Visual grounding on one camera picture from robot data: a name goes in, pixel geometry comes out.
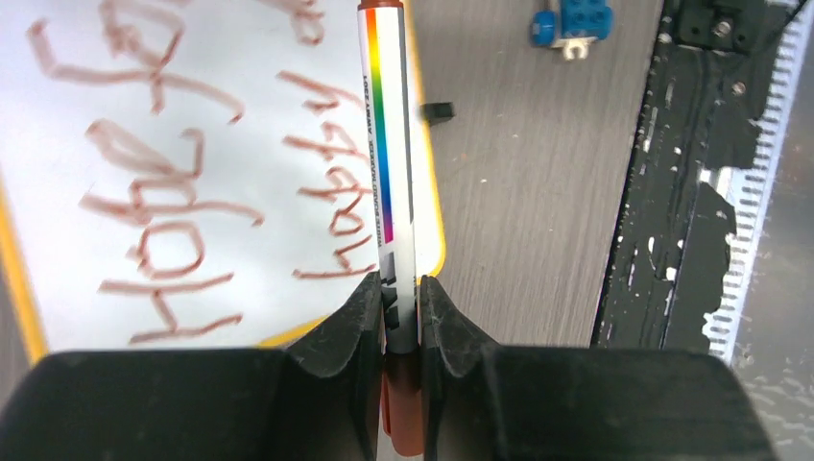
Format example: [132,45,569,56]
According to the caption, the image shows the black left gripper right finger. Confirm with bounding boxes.
[419,277,777,460]

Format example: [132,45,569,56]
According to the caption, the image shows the brown whiteboard marker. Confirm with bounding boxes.
[357,1,424,457]

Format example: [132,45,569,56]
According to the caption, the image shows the blue red toy car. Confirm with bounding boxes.
[530,0,614,61]

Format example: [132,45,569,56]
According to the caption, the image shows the yellow framed whiteboard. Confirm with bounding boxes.
[0,0,446,367]

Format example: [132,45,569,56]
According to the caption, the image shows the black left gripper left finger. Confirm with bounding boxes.
[1,273,382,460]

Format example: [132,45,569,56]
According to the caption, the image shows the metal whiteboard stand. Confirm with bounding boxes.
[420,102,456,125]

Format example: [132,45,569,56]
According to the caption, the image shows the aluminium front frame rail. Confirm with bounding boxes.
[699,0,814,461]

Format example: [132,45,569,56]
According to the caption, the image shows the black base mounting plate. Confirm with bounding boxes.
[590,1,803,355]

